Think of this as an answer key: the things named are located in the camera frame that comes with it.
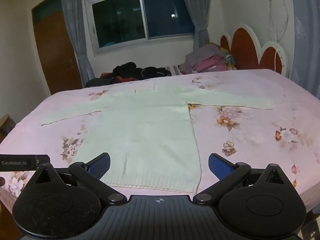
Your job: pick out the brown wooden door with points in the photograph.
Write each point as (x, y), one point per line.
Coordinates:
(55, 52)

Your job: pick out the grey printed hanging cloth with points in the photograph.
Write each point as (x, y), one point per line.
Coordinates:
(305, 35)

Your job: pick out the grey striped cloth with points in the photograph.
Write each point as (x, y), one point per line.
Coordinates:
(172, 69)

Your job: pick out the wooden furniture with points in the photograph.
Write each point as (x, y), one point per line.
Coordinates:
(6, 127)

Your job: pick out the red and white headboard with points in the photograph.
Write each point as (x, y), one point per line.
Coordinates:
(243, 50)

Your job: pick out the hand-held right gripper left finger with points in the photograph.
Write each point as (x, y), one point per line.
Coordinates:
(100, 165)

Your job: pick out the stack of folded clothes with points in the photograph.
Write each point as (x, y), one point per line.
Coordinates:
(207, 60)

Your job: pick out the person's left hand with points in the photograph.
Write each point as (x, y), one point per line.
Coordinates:
(2, 182)

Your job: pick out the window with white frame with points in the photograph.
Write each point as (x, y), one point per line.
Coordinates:
(142, 15)

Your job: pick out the bed with pink floral sheet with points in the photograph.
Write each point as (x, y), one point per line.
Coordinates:
(250, 130)

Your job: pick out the grey-blue curtain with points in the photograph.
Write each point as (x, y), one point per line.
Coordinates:
(77, 35)
(197, 10)

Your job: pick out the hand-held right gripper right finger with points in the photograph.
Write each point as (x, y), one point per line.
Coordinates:
(220, 166)

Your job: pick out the white knit sweater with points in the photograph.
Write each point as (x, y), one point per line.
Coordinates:
(147, 135)

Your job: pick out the pile of dark clothes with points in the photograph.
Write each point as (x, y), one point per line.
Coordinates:
(130, 71)

